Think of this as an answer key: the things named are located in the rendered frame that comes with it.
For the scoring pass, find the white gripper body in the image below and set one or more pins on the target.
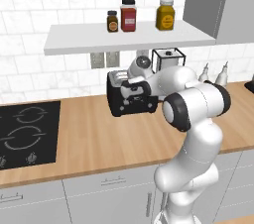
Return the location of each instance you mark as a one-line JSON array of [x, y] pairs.
[[134, 99]]

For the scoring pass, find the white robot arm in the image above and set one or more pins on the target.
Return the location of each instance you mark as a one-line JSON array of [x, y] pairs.
[[198, 142]]

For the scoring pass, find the black toaster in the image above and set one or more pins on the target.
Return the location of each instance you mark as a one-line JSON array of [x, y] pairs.
[[114, 100]]

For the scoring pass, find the grey pointed bottle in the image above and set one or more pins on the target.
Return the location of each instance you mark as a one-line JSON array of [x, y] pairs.
[[203, 75], [222, 77]]

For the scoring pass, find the small brown spice jar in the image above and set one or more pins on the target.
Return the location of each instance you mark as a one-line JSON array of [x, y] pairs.
[[112, 22]]

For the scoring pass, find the red spice jar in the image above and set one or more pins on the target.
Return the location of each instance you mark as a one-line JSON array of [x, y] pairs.
[[128, 16]]

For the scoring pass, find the yellow spice jar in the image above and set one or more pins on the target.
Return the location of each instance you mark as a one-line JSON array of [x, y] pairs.
[[165, 16]]

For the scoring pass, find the grey drawer front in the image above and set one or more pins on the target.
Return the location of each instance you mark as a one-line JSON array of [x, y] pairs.
[[86, 183], [33, 206]]

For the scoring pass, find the grey cupboard door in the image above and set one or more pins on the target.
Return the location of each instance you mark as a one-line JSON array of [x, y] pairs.
[[105, 206]]

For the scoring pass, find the black hob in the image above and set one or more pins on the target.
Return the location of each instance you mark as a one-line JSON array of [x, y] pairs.
[[26, 132]]

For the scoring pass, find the black appliance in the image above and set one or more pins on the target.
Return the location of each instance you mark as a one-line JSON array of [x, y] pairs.
[[250, 86]]

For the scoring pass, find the grey cupboard run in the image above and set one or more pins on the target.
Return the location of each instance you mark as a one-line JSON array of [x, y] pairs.
[[236, 185]]

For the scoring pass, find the grey wall socket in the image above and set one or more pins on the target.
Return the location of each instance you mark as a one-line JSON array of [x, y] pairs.
[[143, 53], [112, 59], [97, 60]]

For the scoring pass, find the white wall shelf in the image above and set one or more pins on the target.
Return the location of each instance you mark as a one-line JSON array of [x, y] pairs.
[[99, 39]]

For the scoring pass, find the grey wall cupboard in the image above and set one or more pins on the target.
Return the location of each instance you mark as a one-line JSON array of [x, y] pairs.
[[225, 3]]

